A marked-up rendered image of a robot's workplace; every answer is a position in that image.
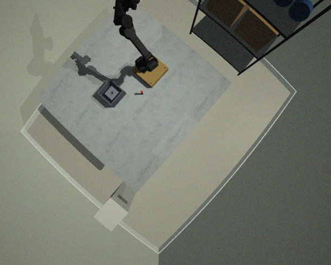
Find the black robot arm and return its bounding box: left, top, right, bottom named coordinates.
left=113, top=2, right=158, bottom=73

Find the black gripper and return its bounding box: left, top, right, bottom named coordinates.
left=113, top=0, right=140, bottom=14

